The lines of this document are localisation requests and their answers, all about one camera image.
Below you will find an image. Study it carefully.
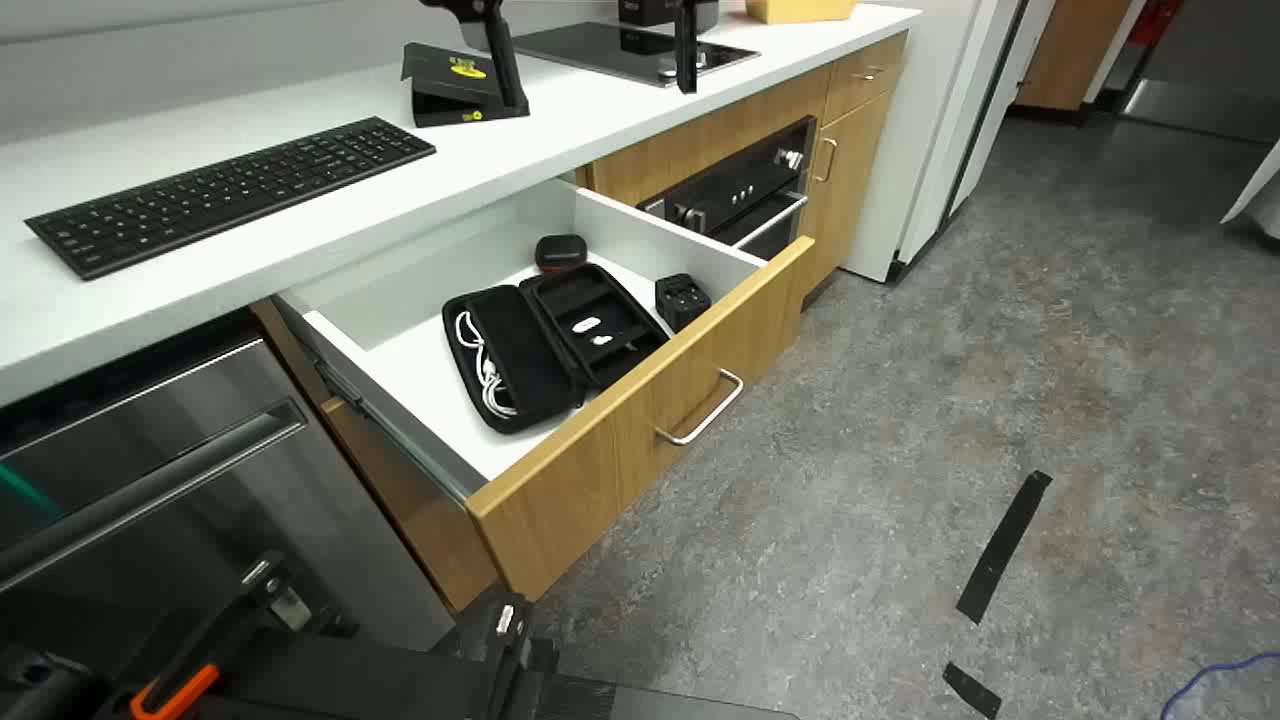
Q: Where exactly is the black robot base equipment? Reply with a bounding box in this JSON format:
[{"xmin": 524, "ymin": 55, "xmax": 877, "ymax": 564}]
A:
[{"xmin": 0, "ymin": 584, "xmax": 802, "ymax": 720}]

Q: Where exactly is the open wooden drawer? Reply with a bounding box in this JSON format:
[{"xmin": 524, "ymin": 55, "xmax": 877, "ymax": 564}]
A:
[{"xmin": 274, "ymin": 177, "xmax": 818, "ymax": 604}]

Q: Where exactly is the open black zipper case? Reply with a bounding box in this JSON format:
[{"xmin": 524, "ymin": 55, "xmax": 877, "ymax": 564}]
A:
[{"xmin": 440, "ymin": 260, "xmax": 677, "ymax": 434}]

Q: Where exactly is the small black square box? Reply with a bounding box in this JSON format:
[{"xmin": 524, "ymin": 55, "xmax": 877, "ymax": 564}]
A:
[{"xmin": 651, "ymin": 267, "xmax": 714, "ymax": 336}]

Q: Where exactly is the small black pouch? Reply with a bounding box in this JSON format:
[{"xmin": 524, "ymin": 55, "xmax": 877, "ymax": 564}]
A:
[{"xmin": 533, "ymin": 230, "xmax": 590, "ymax": 280}]

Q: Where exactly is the black built-in oven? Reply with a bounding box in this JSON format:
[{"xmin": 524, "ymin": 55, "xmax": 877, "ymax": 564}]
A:
[{"xmin": 638, "ymin": 116, "xmax": 814, "ymax": 264}]

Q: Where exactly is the wooden cabinet door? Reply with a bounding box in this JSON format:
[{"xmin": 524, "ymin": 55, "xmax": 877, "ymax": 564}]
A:
[{"xmin": 795, "ymin": 31, "xmax": 912, "ymax": 313}]

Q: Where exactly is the black induction cooktop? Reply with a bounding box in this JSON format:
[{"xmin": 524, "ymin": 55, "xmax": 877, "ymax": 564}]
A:
[{"xmin": 513, "ymin": 20, "xmax": 758, "ymax": 89}]

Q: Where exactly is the black flat box yellow label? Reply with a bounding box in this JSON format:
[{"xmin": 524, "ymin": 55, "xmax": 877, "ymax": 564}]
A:
[{"xmin": 398, "ymin": 38, "xmax": 533, "ymax": 132}]

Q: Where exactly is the white refrigerator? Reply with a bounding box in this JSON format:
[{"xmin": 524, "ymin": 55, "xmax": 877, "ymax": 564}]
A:
[{"xmin": 838, "ymin": 0, "xmax": 1033, "ymax": 289}]

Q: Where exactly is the yellow cardboard box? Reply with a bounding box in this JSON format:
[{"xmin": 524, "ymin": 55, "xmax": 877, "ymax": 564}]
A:
[{"xmin": 745, "ymin": 0, "xmax": 858, "ymax": 26}]

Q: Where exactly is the long black floor tape strip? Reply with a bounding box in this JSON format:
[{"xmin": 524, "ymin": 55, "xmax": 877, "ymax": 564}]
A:
[{"xmin": 950, "ymin": 469, "xmax": 1056, "ymax": 626}]

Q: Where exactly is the black computer keyboard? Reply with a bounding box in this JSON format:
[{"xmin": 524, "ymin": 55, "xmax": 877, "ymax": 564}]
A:
[{"xmin": 20, "ymin": 111, "xmax": 440, "ymax": 284}]

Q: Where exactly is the short black floor tape strip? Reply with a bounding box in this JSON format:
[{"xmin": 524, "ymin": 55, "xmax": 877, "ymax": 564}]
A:
[{"xmin": 939, "ymin": 658, "xmax": 1009, "ymax": 720}]

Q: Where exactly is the stainless steel dishwasher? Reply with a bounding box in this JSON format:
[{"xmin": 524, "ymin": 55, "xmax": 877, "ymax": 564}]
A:
[{"xmin": 0, "ymin": 313, "xmax": 458, "ymax": 683}]

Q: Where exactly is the silver drawer handle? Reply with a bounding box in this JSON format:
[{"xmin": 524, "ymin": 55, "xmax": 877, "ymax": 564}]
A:
[{"xmin": 649, "ymin": 362, "xmax": 749, "ymax": 452}]

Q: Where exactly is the white cable in case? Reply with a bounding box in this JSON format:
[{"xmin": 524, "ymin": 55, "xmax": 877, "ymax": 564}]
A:
[{"xmin": 451, "ymin": 307, "xmax": 518, "ymax": 425}]

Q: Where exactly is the black dishwasher handle bar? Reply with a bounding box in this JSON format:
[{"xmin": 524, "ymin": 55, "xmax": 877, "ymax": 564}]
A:
[{"xmin": 0, "ymin": 402, "xmax": 311, "ymax": 597}]

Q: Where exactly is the orange handled clamp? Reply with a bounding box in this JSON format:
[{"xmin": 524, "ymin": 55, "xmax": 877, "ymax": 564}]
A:
[{"xmin": 125, "ymin": 570, "xmax": 287, "ymax": 720}]

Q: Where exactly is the blue cable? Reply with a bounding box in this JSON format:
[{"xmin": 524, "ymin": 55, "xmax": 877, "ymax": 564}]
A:
[{"xmin": 1154, "ymin": 648, "xmax": 1280, "ymax": 720}]

